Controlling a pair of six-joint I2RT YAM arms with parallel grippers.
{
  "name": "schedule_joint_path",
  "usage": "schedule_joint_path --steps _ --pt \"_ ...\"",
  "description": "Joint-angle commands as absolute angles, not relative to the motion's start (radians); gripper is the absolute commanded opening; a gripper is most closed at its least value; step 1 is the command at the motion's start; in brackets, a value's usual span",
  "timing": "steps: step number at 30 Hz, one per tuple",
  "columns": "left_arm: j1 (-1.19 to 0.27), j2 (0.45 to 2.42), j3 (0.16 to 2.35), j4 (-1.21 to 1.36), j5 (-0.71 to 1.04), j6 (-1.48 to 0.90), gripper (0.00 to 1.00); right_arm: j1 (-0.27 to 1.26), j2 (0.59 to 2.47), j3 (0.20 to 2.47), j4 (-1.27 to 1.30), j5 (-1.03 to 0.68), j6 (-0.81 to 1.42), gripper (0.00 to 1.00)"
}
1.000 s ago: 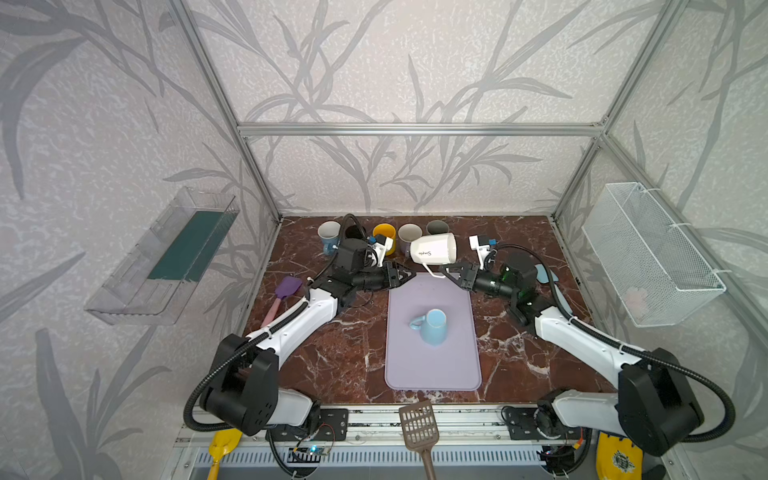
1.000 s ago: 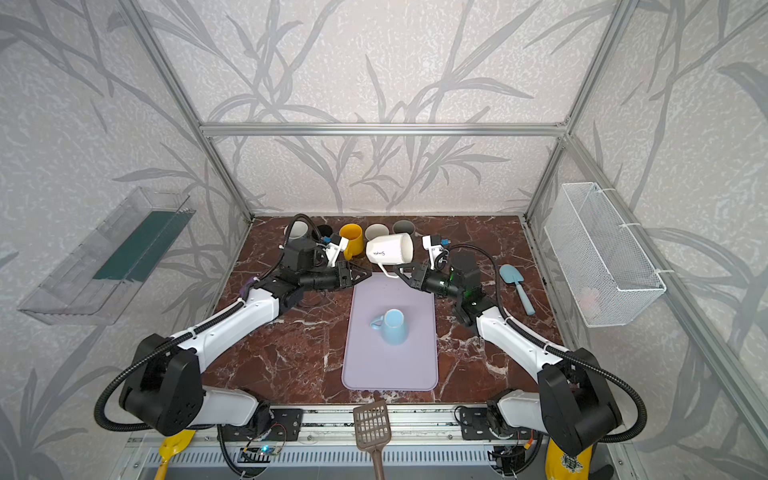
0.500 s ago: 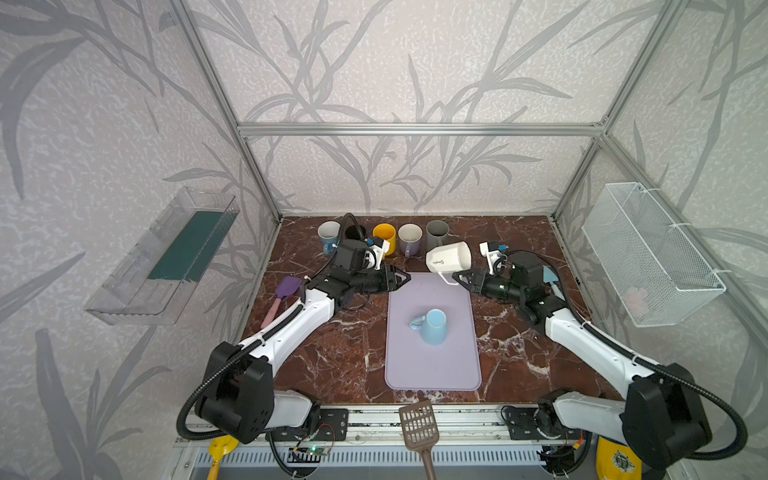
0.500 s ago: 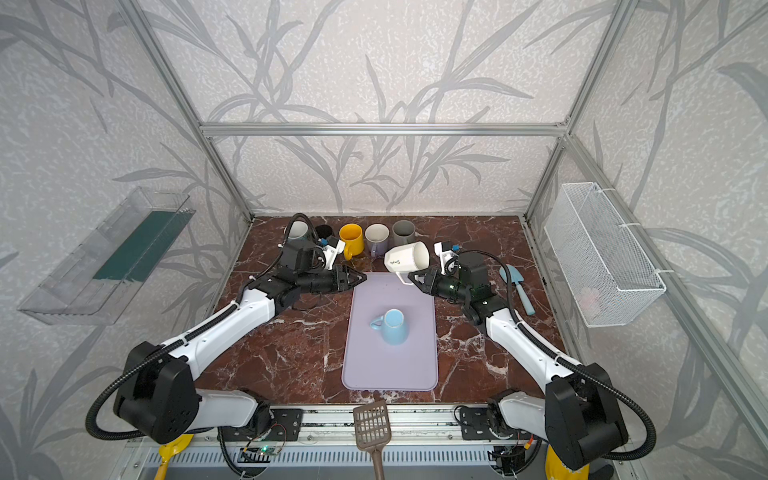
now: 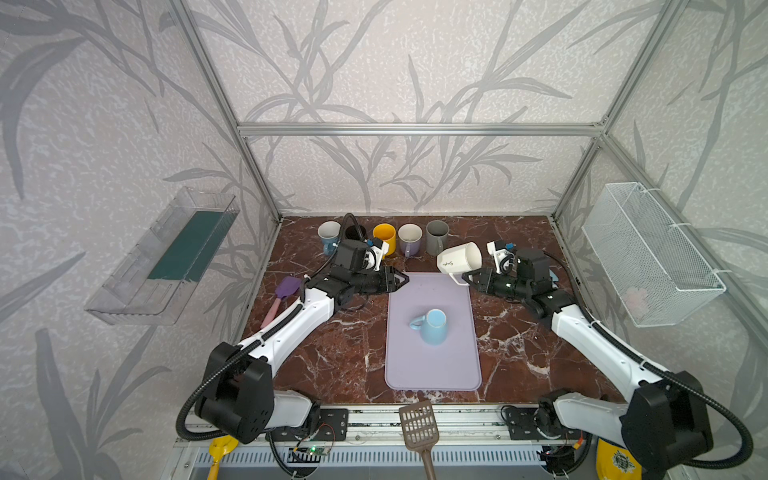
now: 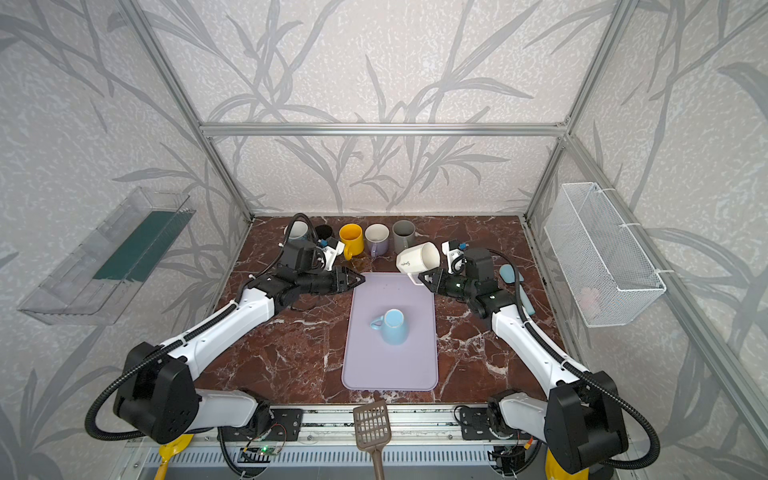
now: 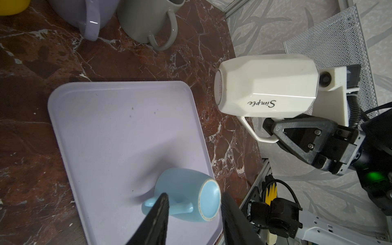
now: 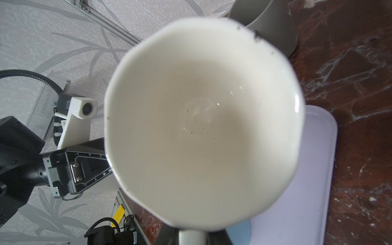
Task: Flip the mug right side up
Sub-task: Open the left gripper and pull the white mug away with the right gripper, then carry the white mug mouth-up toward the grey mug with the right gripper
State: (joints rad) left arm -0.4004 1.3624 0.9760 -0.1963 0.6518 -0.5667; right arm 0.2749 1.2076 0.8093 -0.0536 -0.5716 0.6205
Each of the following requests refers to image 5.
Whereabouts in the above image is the white faceted mug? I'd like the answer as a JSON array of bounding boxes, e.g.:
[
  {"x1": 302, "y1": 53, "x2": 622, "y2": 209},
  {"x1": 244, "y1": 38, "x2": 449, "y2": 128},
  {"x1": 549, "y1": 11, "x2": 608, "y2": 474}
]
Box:
[{"x1": 437, "y1": 242, "x2": 483, "y2": 286}]

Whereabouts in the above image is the yellow mug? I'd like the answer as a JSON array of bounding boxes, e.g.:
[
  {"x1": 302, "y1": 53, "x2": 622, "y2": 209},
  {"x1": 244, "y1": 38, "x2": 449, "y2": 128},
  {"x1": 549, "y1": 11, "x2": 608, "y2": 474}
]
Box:
[{"x1": 373, "y1": 223, "x2": 397, "y2": 257}]

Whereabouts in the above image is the purple mug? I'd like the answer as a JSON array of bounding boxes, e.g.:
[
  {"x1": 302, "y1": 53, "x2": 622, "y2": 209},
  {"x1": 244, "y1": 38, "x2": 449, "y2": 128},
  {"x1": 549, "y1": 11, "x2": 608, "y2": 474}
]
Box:
[{"x1": 398, "y1": 223, "x2": 423, "y2": 258}]

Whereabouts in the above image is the black mug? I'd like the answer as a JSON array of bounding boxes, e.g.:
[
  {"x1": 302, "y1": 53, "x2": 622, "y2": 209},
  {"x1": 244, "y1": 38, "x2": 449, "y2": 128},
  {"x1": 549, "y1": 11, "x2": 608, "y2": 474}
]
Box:
[{"x1": 343, "y1": 225, "x2": 367, "y2": 242}]

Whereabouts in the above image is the teal patterned mug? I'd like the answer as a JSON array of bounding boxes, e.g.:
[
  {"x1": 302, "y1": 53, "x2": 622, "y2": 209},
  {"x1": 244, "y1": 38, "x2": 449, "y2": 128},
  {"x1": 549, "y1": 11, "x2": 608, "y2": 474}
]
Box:
[{"x1": 317, "y1": 221, "x2": 341, "y2": 256}]

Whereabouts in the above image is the light blue mug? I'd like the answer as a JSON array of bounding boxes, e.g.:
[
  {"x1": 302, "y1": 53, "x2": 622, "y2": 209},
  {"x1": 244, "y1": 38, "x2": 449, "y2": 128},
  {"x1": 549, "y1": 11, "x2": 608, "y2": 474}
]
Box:
[{"x1": 409, "y1": 309, "x2": 448, "y2": 346}]

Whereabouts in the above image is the grey mug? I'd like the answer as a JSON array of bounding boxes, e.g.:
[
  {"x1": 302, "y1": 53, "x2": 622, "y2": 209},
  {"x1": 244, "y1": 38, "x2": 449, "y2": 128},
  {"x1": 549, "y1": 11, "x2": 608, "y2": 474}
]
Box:
[{"x1": 425, "y1": 220, "x2": 450, "y2": 256}]

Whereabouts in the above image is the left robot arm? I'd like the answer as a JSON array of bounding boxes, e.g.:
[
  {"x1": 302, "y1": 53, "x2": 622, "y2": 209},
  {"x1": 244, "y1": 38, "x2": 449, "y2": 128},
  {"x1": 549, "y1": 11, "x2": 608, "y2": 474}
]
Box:
[{"x1": 175, "y1": 237, "x2": 409, "y2": 444}]

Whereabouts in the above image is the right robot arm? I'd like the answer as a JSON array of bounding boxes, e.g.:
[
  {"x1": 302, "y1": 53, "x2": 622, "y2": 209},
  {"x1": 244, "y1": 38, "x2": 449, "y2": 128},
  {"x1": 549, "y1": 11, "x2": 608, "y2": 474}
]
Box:
[{"x1": 461, "y1": 242, "x2": 754, "y2": 477}]

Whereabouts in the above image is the lavender tray mat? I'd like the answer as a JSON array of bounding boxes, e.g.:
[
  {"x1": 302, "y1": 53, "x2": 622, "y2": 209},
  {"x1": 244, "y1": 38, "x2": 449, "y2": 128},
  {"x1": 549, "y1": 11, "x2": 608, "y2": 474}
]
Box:
[{"x1": 385, "y1": 272, "x2": 481, "y2": 391}]

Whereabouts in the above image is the brown slotted spatula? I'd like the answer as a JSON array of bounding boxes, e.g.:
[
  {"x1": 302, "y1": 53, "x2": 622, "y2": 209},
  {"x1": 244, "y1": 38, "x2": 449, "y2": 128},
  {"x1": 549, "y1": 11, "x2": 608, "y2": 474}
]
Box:
[{"x1": 398, "y1": 400, "x2": 440, "y2": 480}]

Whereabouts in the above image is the clear plastic shelf bin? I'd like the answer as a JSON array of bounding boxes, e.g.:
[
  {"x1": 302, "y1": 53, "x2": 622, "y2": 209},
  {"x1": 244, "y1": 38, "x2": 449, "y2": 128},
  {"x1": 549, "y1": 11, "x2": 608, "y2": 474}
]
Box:
[{"x1": 85, "y1": 187, "x2": 240, "y2": 326}]

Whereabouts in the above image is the yellow work glove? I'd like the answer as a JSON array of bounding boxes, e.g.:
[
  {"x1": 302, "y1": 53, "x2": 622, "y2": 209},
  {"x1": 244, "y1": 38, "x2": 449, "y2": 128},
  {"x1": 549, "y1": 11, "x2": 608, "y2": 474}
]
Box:
[{"x1": 596, "y1": 438, "x2": 642, "y2": 480}]

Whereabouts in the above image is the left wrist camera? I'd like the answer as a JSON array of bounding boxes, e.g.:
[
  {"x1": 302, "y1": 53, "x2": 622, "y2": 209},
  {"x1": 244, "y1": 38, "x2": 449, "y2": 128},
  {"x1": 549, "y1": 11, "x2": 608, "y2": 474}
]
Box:
[{"x1": 362, "y1": 237, "x2": 392, "y2": 271}]

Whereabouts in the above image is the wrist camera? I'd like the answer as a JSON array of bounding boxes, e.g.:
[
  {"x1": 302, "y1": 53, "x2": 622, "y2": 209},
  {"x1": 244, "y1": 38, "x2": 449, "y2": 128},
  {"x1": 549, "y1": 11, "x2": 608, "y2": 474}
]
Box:
[
  {"x1": 362, "y1": 237, "x2": 392, "y2": 271},
  {"x1": 486, "y1": 240, "x2": 517, "y2": 275}
]

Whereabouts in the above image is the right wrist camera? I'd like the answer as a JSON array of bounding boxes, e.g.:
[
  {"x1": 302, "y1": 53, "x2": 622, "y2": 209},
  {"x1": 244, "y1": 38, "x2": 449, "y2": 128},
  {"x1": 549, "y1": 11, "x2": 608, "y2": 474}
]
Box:
[{"x1": 486, "y1": 240, "x2": 517, "y2": 275}]

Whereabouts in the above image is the purple spatula pink handle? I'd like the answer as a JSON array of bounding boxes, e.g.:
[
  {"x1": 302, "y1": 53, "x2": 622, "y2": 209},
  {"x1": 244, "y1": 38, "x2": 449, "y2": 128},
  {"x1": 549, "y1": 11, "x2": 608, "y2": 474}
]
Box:
[{"x1": 260, "y1": 276, "x2": 302, "y2": 328}]

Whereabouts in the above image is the white wire basket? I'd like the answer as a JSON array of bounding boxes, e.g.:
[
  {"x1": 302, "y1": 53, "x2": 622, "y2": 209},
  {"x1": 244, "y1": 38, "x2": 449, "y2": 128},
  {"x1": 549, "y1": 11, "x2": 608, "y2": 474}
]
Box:
[{"x1": 582, "y1": 182, "x2": 727, "y2": 328}]

